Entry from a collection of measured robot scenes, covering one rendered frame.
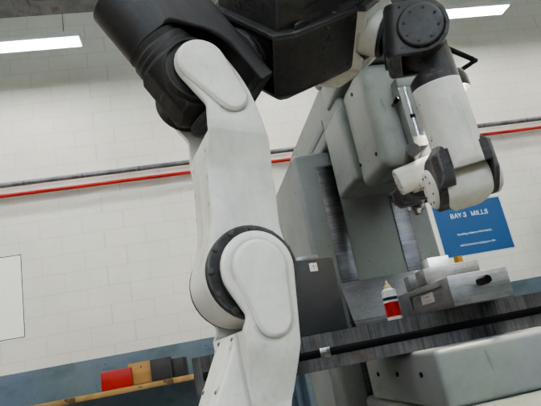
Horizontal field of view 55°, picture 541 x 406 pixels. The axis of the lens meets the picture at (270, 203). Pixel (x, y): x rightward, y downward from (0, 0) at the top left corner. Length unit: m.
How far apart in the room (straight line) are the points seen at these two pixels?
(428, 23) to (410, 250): 1.04
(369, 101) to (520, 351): 0.74
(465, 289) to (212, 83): 0.75
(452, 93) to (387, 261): 0.94
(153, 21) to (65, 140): 5.36
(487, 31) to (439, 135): 6.97
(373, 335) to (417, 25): 0.69
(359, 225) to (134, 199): 4.26
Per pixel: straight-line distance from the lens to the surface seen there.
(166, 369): 5.00
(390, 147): 1.44
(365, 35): 1.05
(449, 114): 0.99
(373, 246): 1.83
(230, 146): 0.83
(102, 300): 5.66
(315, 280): 1.32
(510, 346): 1.25
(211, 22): 0.95
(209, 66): 0.87
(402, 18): 1.00
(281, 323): 0.74
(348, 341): 1.25
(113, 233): 5.78
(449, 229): 6.39
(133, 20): 0.94
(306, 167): 1.86
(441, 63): 1.02
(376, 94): 1.50
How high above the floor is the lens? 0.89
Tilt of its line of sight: 16 degrees up
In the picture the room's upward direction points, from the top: 11 degrees counter-clockwise
